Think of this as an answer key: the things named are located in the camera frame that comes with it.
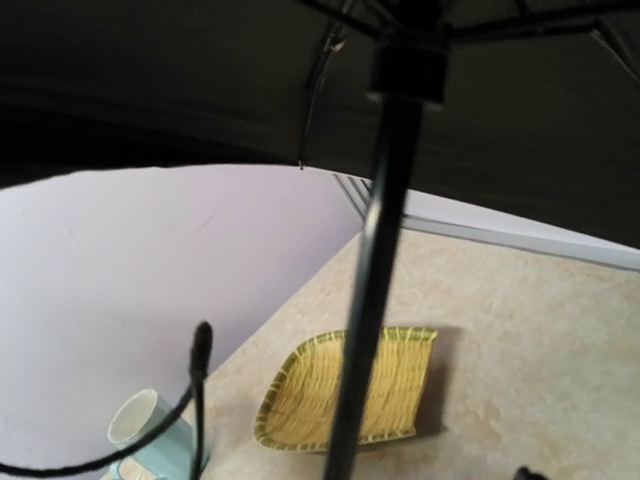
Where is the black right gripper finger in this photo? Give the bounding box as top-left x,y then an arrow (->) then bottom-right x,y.
514,466 -> 548,480

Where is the pink and black umbrella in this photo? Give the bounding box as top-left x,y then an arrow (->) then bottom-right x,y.
1,1 -> 639,479

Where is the yellow woven bamboo tray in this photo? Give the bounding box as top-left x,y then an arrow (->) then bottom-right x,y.
254,326 -> 438,453

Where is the light blue cup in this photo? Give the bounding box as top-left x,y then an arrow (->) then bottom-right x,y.
107,388 -> 204,479

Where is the left aluminium corner post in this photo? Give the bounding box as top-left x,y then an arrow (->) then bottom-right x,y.
329,172 -> 416,226

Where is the black right camera cable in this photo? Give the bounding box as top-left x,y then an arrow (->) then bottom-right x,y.
0,321 -> 215,480

